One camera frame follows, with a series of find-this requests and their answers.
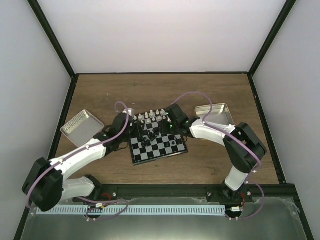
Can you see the gold metal tin tray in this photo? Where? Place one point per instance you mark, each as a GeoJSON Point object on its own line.
{"type": "Point", "coordinates": [220, 113]}

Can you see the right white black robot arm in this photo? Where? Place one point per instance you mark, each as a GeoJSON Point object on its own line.
{"type": "Point", "coordinates": [244, 148]}

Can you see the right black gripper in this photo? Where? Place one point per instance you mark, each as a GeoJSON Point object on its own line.
{"type": "Point", "coordinates": [164, 128]}

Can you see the pile of black chess pieces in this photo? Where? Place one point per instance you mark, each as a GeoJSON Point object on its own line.
{"type": "Point", "coordinates": [148, 136]}

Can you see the light blue slotted cable duct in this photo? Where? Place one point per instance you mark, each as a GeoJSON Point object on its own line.
{"type": "Point", "coordinates": [138, 210]}

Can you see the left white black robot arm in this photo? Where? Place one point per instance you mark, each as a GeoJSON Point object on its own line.
{"type": "Point", "coordinates": [49, 182]}

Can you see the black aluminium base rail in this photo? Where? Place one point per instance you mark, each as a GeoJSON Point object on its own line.
{"type": "Point", "coordinates": [213, 193]}

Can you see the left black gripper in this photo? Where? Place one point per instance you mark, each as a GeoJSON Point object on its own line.
{"type": "Point", "coordinates": [139, 131]}

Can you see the white king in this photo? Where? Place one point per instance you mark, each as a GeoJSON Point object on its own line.
{"type": "Point", "coordinates": [152, 113]}

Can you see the black and silver chessboard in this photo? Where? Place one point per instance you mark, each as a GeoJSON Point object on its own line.
{"type": "Point", "coordinates": [157, 149]}

